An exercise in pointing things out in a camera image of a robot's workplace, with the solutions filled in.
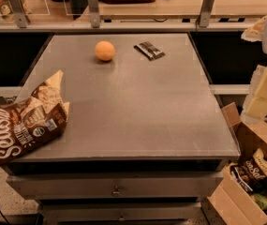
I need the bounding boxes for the left metal bracket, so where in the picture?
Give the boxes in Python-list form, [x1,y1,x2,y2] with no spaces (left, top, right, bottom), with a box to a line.
[8,0,29,28]

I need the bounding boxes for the green snack pack in box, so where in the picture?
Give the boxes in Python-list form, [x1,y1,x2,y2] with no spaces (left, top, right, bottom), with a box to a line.
[251,193,267,210]

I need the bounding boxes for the orange ball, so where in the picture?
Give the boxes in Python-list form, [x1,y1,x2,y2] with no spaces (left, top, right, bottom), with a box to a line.
[95,41,115,61]

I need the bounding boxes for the brown sea salt chip bag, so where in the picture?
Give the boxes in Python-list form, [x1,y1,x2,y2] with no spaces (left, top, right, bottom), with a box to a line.
[0,71,69,167]

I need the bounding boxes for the black rxbar chocolate bar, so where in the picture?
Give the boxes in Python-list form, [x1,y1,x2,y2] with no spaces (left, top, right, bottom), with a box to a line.
[134,41,165,61]

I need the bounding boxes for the metal bracket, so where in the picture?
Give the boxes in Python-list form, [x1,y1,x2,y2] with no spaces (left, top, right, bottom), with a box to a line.
[197,0,215,27]
[8,0,29,28]
[87,0,101,28]

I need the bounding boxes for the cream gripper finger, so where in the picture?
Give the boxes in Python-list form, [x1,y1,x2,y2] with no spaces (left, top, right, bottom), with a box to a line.
[241,16,267,42]
[245,65,267,119]

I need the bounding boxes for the upper grey drawer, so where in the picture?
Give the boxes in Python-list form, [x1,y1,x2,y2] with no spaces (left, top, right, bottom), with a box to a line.
[7,172,223,200]

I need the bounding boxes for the lower grey drawer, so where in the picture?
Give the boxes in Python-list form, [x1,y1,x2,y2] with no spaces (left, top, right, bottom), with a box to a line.
[38,202,201,224]

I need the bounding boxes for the right metal bracket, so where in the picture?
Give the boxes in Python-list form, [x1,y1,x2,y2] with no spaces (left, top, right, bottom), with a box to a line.
[197,0,215,27]

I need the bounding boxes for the small chip bag in box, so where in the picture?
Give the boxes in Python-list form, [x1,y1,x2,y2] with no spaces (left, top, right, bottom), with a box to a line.
[230,148,267,193]

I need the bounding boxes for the middle metal bracket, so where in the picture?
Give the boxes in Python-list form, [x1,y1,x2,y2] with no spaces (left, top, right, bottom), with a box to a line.
[87,0,101,28]

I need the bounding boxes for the cardboard box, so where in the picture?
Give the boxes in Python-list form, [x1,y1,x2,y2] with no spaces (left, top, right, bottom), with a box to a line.
[208,103,267,225]

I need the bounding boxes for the grey drawer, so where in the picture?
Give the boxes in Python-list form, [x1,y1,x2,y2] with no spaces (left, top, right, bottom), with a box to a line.
[7,172,223,200]
[38,202,201,224]

